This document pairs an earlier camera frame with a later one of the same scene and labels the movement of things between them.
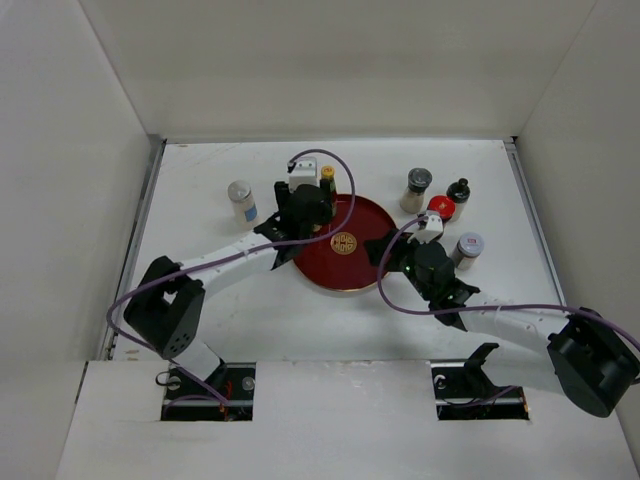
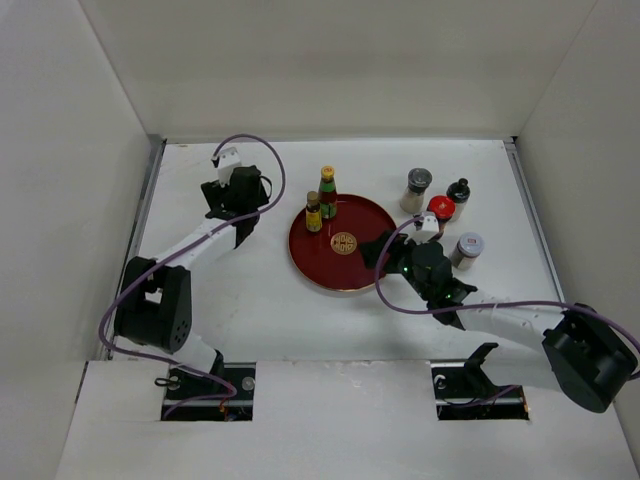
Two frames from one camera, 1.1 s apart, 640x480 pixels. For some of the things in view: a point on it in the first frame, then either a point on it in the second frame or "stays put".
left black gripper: x=283 y=193 → x=217 y=194
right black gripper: x=375 y=247 stays put
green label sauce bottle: x=328 y=174 stays put
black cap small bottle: x=460 y=192 stays put
